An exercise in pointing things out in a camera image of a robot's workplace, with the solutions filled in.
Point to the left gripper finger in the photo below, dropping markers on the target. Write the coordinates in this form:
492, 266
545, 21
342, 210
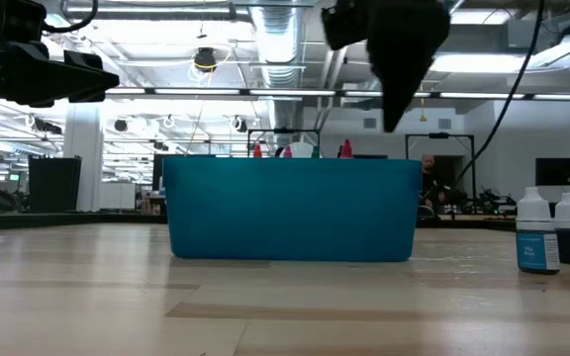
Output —
42, 74
102, 86

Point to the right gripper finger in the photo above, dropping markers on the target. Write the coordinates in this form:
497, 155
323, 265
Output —
399, 84

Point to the tall pink-capped food coloring bottle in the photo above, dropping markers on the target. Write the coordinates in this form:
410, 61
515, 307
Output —
288, 152

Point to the small blue-label food coloring bottle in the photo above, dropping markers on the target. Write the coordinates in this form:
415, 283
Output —
537, 252

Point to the black monitor on arm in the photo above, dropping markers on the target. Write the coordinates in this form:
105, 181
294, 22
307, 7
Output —
557, 172

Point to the white square pillar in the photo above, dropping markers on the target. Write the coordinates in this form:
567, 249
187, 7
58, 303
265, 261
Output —
83, 158

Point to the person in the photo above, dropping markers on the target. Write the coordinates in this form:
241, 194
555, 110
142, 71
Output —
428, 165

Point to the long ceiling light strip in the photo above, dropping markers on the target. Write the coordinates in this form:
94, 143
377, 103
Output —
196, 91

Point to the black cabinet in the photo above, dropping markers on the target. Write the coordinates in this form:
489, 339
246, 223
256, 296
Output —
52, 183

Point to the blue plastic bin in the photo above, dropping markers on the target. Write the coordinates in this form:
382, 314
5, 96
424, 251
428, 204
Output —
290, 212

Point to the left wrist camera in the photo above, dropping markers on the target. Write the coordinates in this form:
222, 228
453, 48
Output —
3, 20

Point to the black rectangular stand frame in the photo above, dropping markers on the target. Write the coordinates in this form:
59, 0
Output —
438, 135

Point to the round black overhead camera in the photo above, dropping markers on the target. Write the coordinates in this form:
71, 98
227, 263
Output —
205, 59

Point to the low black frame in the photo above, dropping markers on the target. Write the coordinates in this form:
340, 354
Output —
285, 130

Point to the upright silver spiral duct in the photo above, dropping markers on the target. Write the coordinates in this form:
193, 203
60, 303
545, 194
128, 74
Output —
277, 49

